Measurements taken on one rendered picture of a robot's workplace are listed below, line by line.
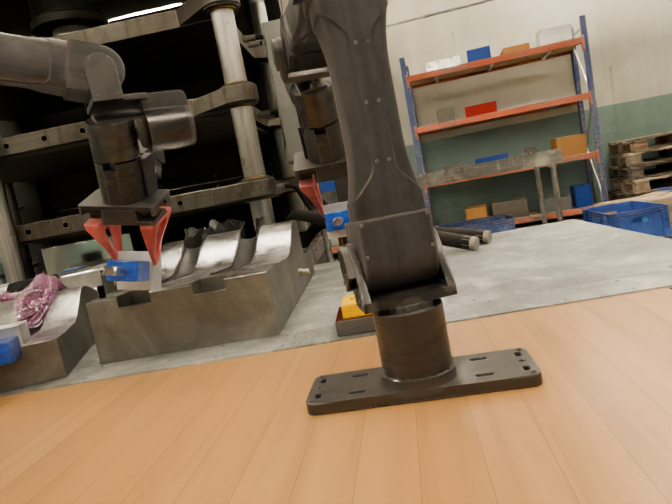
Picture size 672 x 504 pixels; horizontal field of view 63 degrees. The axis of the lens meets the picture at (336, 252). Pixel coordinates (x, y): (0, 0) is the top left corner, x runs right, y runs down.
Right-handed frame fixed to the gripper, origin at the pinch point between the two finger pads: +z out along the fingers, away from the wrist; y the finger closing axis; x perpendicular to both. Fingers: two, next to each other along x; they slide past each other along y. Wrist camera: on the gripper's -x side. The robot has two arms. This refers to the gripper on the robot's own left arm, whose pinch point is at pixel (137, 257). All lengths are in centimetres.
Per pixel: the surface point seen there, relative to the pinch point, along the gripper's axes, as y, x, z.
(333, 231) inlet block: -26.9, -11.6, 0.9
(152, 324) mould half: -2.7, 4.9, 7.8
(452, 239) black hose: -50, -39, 15
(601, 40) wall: -303, -655, 47
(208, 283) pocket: -9.3, -1.1, 4.6
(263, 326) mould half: -18.3, 4.8, 7.7
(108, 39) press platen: 42, -94, -18
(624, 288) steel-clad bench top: -64, 7, -1
